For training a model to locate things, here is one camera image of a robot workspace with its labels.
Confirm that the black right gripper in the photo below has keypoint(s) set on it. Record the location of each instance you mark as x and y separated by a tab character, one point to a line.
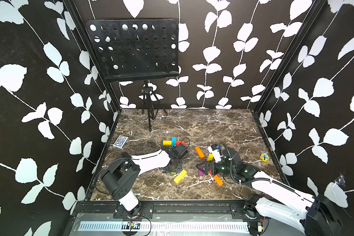
208	164

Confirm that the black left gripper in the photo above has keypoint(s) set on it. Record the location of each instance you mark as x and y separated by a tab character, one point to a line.
178	168

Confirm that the red-orange block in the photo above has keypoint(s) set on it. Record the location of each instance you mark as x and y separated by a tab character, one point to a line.
180	142

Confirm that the teal block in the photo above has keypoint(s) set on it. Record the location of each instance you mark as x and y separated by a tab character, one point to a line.
174	141

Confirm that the orange block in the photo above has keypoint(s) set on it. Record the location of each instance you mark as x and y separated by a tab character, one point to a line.
218	180
199	152

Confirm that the long yellow block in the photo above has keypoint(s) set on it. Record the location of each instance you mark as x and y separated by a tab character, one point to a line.
180	176

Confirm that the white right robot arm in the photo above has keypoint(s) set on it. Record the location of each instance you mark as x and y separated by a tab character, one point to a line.
312	215

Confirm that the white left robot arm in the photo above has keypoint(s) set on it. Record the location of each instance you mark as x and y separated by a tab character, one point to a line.
120	175

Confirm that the small yellow block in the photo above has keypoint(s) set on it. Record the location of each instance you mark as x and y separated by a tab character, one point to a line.
210	157

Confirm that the purple block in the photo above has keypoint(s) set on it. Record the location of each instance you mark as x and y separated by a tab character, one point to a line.
200	173

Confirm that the orange block front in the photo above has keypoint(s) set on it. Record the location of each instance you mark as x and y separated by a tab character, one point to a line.
218	180

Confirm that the yellow tape roll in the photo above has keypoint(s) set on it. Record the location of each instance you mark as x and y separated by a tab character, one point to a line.
264	157

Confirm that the black music stand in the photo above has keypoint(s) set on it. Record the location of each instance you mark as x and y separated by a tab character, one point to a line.
137	50

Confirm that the white perforated strip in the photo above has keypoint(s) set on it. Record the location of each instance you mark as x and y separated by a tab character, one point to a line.
116	226

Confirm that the black front rail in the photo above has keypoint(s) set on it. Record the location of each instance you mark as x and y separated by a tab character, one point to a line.
150	208

